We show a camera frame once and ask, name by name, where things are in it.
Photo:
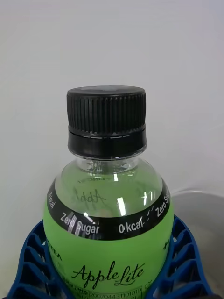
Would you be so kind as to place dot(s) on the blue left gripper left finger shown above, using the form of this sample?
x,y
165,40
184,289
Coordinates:
x,y
32,268

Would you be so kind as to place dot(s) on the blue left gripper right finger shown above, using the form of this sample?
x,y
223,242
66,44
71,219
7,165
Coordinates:
x,y
186,268

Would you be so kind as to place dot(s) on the green label plastic bottle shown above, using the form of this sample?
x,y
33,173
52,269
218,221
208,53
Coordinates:
x,y
109,252

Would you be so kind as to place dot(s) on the grey plastic waste bin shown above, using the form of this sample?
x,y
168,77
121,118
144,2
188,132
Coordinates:
x,y
205,215

